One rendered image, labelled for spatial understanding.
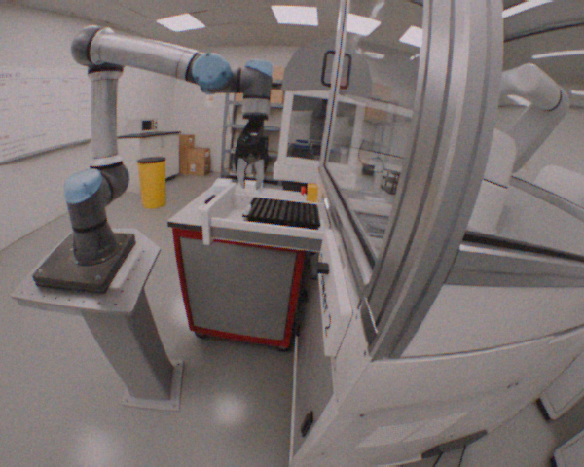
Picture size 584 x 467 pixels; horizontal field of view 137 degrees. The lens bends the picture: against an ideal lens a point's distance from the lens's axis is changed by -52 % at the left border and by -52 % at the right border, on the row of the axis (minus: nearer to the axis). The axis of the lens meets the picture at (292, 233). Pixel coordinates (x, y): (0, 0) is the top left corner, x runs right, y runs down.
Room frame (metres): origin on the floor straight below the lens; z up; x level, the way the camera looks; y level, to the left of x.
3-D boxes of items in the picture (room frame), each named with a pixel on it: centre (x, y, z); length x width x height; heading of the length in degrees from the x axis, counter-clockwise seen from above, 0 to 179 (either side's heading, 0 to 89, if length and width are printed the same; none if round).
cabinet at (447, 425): (0.66, -0.56, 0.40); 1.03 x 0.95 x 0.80; 1
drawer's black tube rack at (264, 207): (0.70, 0.04, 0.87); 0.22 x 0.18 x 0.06; 91
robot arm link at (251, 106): (0.67, 0.14, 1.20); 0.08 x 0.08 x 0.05
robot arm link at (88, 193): (0.46, 0.59, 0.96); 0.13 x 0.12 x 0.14; 12
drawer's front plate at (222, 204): (0.70, 0.24, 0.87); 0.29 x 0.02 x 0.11; 1
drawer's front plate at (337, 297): (0.39, -0.09, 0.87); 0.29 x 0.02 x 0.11; 1
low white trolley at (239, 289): (1.11, 0.22, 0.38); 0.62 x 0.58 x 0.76; 1
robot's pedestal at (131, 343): (0.46, 0.59, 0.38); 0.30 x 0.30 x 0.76; 16
